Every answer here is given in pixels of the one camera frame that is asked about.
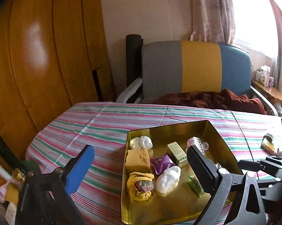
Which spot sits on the striped pink green bedsheet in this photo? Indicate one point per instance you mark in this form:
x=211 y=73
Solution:
x=105 y=127

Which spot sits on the white plastic bag ball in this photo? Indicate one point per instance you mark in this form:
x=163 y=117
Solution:
x=168 y=180

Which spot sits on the green white carton box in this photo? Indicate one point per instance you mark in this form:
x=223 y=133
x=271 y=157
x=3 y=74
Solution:
x=177 y=154

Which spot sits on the dark red blanket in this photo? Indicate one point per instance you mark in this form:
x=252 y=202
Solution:
x=224 y=100

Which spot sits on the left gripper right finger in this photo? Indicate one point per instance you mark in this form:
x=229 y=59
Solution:
x=211 y=178

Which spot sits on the cracker packet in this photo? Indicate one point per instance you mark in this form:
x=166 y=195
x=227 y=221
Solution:
x=195 y=186

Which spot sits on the pink floral curtain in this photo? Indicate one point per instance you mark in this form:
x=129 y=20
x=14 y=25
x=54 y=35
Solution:
x=213 y=21

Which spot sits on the yellow sponge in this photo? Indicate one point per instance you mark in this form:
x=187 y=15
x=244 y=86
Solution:
x=138 y=160

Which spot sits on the purple snack wrapper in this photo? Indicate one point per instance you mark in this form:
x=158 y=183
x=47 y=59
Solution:
x=160 y=164

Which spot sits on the black rolled mat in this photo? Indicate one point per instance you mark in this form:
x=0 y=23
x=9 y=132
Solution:
x=134 y=43

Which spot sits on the grey yellow blue chair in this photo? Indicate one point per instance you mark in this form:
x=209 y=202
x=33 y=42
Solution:
x=189 y=66

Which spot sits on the small white plastic bag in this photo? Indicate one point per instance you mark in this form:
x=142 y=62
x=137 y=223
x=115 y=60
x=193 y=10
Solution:
x=143 y=142

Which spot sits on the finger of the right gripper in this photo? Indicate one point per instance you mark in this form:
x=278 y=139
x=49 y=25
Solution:
x=255 y=165

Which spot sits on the white boxes on desk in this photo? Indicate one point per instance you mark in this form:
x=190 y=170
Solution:
x=264 y=76

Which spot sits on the wooden wardrobe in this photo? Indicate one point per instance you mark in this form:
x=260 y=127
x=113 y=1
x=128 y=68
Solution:
x=53 y=54

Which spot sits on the gold metal tray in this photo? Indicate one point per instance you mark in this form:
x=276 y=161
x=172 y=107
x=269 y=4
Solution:
x=173 y=196

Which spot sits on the yellow sock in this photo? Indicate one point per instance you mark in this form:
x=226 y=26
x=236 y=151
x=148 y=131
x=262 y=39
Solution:
x=139 y=186

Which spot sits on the yellow snack packet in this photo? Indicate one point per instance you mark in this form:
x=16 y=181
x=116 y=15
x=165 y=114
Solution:
x=268 y=145

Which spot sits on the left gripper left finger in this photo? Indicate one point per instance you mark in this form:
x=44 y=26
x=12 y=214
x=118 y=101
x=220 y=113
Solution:
x=71 y=176

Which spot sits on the wooden desk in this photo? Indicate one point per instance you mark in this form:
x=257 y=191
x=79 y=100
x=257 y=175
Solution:
x=271 y=92

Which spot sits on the pink hair roller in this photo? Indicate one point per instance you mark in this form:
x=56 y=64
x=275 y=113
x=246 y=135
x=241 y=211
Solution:
x=201 y=146

